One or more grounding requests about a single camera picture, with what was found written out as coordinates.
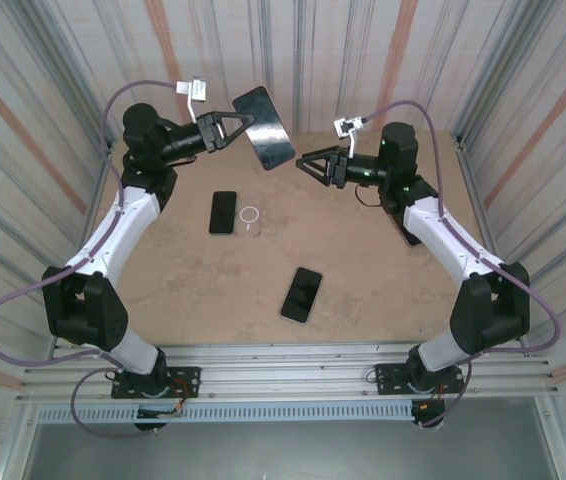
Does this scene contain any salmon red phone case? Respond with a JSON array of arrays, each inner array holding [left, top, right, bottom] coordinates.
[[232, 85, 297, 173]]

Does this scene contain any teal-sided smartphone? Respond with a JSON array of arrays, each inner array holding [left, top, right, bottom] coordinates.
[[208, 190, 238, 236]]

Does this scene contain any clear phone case white ring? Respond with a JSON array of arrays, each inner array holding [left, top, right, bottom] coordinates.
[[236, 193, 264, 239], [279, 266, 324, 325]]

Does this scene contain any grey metal panel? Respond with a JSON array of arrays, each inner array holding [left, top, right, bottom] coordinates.
[[21, 422, 566, 480]]

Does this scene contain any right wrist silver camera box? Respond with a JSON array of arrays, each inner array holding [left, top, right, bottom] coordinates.
[[333, 115, 367, 137]]

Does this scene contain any aluminium rail frame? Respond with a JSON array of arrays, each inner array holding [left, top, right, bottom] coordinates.
[[15, 341, 563, 403]]

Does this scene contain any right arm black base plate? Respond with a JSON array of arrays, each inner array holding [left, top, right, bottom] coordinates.
[[373, 363, 466, 396]]

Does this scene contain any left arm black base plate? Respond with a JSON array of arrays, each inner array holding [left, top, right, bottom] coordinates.
[[111, 366, 202, 400]]

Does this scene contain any grey slotted cable tray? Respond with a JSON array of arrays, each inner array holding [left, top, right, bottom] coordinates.
[[35, 402, 414, 424]]

